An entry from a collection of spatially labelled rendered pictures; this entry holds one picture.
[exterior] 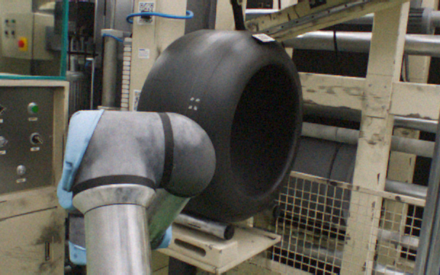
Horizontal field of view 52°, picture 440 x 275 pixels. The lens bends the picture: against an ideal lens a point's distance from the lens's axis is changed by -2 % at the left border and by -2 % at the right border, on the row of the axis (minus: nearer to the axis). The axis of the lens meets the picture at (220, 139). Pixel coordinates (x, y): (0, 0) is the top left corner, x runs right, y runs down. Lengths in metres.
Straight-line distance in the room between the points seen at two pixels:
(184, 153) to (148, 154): 0.05
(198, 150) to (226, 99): 0.51
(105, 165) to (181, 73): 0.64
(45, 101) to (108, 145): 1.00
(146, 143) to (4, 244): 1.02
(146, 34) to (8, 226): 0.75
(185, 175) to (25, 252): 1.05
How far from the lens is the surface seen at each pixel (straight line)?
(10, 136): 1.57
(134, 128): 0.65
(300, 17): 1.67
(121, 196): 0.62
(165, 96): 1.22
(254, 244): 1.51
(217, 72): 1.18
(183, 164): 0.66
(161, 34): 1.51
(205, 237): 1.37
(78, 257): 1.03
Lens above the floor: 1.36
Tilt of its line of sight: 9 degrees down
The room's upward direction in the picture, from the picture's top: 5 degrees clockwise
